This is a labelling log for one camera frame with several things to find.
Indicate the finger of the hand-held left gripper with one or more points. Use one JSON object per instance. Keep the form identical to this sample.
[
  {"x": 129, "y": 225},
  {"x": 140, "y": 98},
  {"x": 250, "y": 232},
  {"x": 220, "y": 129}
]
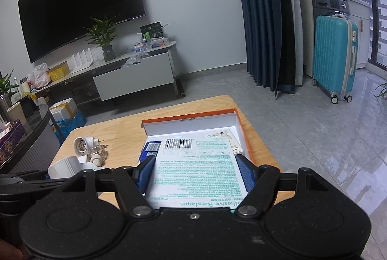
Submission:
[{"x": 27, "y": 184}]

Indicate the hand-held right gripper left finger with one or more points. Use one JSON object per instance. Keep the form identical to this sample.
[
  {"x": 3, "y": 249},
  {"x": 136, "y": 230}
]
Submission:
[{"x": 145, "y": 173}]

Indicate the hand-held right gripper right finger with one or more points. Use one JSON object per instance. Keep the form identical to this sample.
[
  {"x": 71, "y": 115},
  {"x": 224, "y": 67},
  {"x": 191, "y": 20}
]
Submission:
[{"x": 245, "y": 172}]

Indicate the blue small box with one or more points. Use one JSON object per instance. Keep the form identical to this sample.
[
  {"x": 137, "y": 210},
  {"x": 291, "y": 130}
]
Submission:
[{"x": 149, "y": 151}]

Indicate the white plug adapter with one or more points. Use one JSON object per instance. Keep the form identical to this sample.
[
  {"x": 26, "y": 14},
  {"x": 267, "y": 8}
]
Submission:
[{"x": 62, "y": 167}]

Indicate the teal bandage box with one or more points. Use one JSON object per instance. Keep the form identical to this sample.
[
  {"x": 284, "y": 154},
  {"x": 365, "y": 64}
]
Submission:
[{"x": 199, "y": 172}]

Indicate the orange and white shallow box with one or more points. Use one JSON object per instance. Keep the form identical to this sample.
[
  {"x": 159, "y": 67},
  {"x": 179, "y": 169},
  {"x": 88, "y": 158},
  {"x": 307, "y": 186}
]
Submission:
[{"x": 187, "y": 127}]

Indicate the white leaflet in tray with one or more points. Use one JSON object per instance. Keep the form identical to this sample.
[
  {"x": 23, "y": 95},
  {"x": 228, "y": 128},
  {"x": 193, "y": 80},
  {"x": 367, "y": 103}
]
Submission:
[{"x": 225, "y": 134}]

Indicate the dark side cabinet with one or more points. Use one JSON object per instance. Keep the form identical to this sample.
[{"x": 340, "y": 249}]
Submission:
[{"x": 33, "y": 142}]

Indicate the purple patterned box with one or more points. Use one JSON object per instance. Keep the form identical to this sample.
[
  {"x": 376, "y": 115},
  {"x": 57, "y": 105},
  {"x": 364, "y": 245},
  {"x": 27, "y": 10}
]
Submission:
[{"x": 10, "y": 142}]

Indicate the small white bulb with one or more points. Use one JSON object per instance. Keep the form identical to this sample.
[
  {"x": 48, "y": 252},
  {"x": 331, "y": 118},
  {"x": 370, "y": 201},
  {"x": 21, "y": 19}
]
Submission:
[{"x": 98, "y": 160}]

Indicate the white round socket adapter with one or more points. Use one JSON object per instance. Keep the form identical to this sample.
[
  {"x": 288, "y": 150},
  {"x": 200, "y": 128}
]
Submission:
[{"x": 86, "y": 148}]

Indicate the beige box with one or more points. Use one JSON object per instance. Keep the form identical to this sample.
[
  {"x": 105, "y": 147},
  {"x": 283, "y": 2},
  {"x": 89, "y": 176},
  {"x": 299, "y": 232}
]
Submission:
[{"x": 16, "y": 113}]

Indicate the blue plastic bag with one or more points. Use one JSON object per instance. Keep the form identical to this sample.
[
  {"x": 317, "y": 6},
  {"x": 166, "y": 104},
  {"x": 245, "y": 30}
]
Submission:
[{"x": 71, "y": 125}]

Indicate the white cardboard box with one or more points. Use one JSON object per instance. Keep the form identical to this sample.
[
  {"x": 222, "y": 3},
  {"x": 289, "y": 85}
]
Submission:
[{"x": 63, "y": 108}]

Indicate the black roll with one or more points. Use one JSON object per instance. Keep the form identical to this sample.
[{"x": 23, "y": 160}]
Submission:
[{"x": 181, "y": 89}]

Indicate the leafy plant in metal pot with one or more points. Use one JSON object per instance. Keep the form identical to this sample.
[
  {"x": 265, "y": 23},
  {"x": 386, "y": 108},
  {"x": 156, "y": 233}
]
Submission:
[{"x": 6, "y": 84}]

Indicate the white TV cabinet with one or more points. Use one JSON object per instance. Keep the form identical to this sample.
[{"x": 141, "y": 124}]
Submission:
[{"x": 81, "y": 87}]

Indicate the red and white plastic bag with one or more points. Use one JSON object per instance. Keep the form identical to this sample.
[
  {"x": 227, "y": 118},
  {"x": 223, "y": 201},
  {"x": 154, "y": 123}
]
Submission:
[{"x": 38, "y": 75}]

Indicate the yellow box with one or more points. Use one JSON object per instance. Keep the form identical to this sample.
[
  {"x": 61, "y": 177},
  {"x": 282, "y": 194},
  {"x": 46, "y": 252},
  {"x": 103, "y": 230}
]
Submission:
[{"x": 59, "y": 72}]

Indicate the pile of clear plastic packets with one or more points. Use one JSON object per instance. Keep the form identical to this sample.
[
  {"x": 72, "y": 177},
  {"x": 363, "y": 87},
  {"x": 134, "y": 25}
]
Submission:
[{"x": 145, "y": 48}]

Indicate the white router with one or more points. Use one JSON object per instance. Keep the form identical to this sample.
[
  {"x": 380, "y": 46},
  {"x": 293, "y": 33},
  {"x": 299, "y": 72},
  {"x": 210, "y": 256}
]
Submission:
[{"x": 82, "y": 62}]

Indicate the black and green box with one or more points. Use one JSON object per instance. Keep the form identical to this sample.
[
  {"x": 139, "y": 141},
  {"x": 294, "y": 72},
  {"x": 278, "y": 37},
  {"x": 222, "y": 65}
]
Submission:
[{"x": 152, "y": 31}]

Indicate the potted green plant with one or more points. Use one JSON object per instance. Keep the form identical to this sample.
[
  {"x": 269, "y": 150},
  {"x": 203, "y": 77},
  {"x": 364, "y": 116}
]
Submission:
[{"x": 104, "y": 36}]

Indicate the teal suitcase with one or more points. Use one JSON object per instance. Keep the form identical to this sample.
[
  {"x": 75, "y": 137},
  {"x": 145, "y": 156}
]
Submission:
[{"x": 332, "y": 57}]

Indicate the blue curtain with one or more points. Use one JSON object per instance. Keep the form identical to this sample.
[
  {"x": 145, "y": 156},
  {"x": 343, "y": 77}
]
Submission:
[{"x": 266, "y": 21}]

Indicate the small floor plant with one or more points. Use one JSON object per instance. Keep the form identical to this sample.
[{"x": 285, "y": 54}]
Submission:
[{"x": 381, "y": 90}]

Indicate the grey washing machine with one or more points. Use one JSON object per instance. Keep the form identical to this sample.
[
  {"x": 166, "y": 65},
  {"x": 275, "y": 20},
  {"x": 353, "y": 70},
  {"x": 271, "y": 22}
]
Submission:
[{"x": 329, "y": 4}]

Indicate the black wall television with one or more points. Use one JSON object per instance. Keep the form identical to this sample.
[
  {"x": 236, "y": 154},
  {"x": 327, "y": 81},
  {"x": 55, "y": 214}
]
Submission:
[{"x": 81, "y": 0}]

